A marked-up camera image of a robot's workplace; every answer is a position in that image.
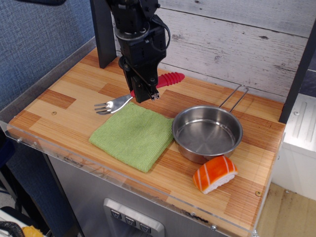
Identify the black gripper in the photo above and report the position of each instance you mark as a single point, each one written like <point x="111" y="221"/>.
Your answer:
<point x="142" y="52"/>

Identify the red handled metal fork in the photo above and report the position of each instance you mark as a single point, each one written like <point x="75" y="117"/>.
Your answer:
<point x="115" y="105"/>

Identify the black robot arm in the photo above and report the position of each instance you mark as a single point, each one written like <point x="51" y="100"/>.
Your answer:
<point x="132" y="16"/>

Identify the green cloth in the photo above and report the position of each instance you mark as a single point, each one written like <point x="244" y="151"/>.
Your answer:
<point x="135" y="136"/>

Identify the small steel pan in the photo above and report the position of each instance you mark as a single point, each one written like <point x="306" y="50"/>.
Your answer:
<point x="204" y="132"/>

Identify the clear acrylic edge guard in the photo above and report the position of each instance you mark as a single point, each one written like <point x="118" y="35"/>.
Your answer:
<point x="166" y="192"/>

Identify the salmon nigiri sushi toy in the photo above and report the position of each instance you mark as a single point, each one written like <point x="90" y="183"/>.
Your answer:
<point x="214" y="173"/>

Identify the silver button control panel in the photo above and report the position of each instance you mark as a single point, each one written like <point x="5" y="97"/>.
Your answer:
<point x="124" y="221"/>

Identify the white ribbed sink unit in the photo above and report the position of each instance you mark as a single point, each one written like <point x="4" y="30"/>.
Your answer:
<point x="300" y="130"/>

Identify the yellow object at corner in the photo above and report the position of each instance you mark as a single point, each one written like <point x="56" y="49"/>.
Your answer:
<point x="31" y="231"/>

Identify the dark left vertical post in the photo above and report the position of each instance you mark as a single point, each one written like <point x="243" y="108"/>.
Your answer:
<point x="104" y="32"/>

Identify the dark vertical post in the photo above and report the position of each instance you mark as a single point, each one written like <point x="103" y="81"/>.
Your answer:
<point x="299" y="76"/>
<point x="104" y="32"/>

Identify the dark right vertical post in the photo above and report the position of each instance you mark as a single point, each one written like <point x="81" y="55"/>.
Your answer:
<point x="299" y="76"/>

